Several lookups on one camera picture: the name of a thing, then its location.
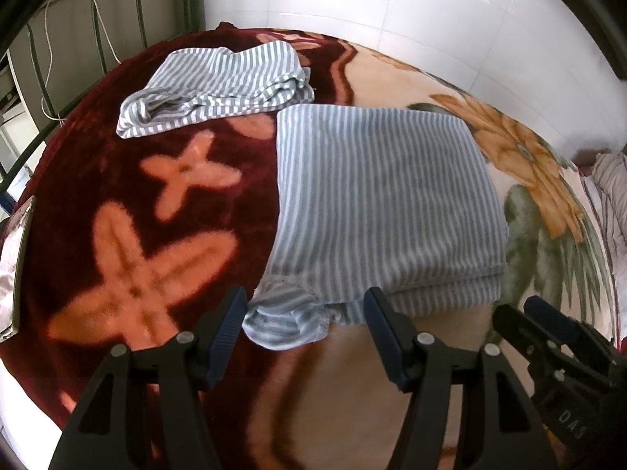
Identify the floral fleece blanket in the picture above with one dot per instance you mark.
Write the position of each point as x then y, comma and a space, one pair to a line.
147, 215

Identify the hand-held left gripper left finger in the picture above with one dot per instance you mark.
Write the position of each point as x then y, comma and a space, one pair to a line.
228, 338

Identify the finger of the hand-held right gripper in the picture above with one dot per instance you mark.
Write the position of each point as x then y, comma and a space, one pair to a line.
548, 311
512, 325

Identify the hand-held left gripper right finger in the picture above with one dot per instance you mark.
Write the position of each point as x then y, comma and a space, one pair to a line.
387, 338

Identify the white cabinet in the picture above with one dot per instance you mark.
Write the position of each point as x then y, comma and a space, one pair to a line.
12, 122

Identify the blue striped pants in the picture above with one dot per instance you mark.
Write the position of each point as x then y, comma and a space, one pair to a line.
382, 191

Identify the pink quilt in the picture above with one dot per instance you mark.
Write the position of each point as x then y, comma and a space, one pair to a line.
612, 191

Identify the crumpled striped garment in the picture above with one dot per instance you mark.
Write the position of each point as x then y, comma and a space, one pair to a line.
220, 83

